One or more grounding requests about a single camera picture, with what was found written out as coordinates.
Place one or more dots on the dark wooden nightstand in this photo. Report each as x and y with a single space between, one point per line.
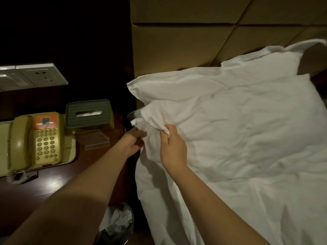
51 183

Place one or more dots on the person's right forearm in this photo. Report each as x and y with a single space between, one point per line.
214 211

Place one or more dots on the person's right hand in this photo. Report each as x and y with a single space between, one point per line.
173 150

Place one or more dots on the white wall switch panel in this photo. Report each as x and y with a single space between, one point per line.
30 75

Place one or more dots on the white pillow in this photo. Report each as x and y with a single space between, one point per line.
204 81

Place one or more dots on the dark tissue box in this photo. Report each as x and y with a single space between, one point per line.
89 113

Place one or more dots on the tan padded headboard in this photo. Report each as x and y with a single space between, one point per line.
194 38

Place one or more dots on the person's left forearm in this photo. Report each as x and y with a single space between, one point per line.
76 201

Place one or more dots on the person's left hand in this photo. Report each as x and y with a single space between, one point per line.
134 143

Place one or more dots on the white duvet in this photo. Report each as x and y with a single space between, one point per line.
255 165

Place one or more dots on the beige telephone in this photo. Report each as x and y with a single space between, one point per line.
36 143

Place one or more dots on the black trash bin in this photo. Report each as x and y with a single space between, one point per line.
115 224

